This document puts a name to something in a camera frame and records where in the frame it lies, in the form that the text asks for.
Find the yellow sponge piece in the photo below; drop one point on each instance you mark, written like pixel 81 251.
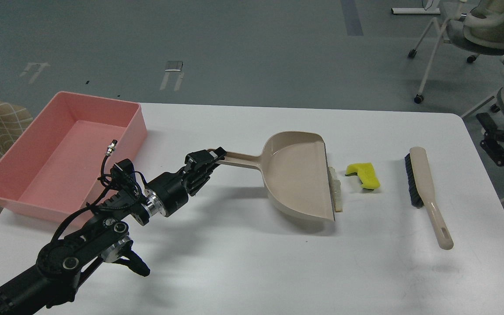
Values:
pixel 366 174

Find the beige plastic dustpan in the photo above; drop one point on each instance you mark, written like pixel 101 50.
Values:
pixel 295 173

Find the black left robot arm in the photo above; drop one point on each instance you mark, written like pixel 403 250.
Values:
pixel 98 234

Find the pink plastic bin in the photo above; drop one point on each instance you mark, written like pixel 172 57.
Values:
pixel 52 169

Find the beige brush with black bristles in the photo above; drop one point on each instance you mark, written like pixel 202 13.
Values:
pixel 422 193

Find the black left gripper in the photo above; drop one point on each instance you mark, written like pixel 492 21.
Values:
pixel 171 188

